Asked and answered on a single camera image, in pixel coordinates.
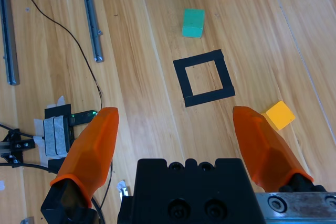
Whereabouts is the black corner bracket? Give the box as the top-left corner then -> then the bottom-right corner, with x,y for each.
0,128 -> 36,168

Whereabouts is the grey aluminium rail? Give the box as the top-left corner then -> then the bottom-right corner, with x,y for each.
78,0 -> 104,63
0,0 -> 20,86

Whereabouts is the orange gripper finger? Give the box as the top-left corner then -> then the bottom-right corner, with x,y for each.
233,105 -> 326,193
40,107 -> 120,224

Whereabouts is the black tape square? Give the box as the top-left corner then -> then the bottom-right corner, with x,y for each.
173,49 -> 236,108

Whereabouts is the green wooden block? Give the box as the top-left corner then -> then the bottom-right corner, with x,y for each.
182,8 -> 205,39

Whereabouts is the black usb hub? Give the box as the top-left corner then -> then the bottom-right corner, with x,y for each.
44,104 -> 98,167

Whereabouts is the thin black wire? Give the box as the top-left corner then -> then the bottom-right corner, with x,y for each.
14,0 -> 115,224

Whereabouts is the grey foam strip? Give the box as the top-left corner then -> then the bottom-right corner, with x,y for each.
43,118 -> 56,158
54,115 -> 68,155

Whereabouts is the yellow wooden block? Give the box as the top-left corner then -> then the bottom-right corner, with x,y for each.
260,100 -> 296,131

